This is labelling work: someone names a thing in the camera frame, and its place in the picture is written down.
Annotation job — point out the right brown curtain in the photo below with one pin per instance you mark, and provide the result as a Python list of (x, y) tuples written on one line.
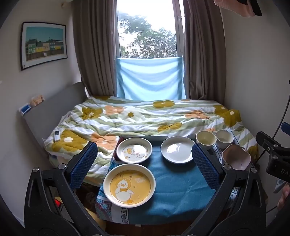
[(204, 52)]

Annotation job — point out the blue white box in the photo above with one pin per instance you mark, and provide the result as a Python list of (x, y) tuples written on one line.
[(24, 109)]

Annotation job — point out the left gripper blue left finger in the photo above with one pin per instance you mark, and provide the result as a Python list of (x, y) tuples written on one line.
[(42, 217)]

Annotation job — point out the person's right hand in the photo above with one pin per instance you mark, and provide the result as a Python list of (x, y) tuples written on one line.
[(285, 192)]

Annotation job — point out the floral duvet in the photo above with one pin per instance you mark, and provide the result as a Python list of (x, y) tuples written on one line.
[(104, 119)]

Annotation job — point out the pink hanging cloth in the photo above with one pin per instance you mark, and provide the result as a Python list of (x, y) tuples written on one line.
[(246, 8)]

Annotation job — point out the framed houses picture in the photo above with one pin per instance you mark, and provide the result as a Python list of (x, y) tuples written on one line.
[(42, 43)]

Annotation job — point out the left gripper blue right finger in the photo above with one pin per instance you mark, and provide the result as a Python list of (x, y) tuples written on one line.
[(237, 206)]

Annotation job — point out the grey headboard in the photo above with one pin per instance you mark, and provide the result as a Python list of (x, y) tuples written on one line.
[(41, 120)]

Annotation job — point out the teal patterned tablecloth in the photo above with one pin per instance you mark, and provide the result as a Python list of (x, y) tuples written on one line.
[(181, 193)]

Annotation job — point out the plain white plate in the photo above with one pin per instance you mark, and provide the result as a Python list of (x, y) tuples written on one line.
[(177, 149)]

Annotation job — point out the white remote control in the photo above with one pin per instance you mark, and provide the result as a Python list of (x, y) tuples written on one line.
[(57, 136)]

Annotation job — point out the small white duck plate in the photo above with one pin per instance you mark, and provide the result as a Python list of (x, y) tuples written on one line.
[(134, 150)]

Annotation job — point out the white bowl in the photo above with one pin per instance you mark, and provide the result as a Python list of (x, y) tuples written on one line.
[(223, 139)]

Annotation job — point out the large yellow duck plate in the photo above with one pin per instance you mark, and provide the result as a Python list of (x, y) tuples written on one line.
[(129, 185)]

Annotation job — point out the pink handled bowl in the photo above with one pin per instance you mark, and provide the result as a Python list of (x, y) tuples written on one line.
[(237, 157)]

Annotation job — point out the cream bowl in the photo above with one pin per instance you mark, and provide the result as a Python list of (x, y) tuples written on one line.
[(206, 139)]

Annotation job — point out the window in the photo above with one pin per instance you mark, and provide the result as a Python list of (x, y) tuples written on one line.
[(150, 29)]

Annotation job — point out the left brown curtain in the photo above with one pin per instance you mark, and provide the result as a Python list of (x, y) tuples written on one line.
[(94, 29)]

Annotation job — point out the light blue window cloth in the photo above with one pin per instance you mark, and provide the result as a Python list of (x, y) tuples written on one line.
[(150, 79)]

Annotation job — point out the brown curtain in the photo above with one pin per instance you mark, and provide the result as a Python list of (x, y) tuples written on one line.
[(94, 29), (204, 52)]

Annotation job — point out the small beige toy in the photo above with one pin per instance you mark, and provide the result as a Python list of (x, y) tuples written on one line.
[(36, 100)]

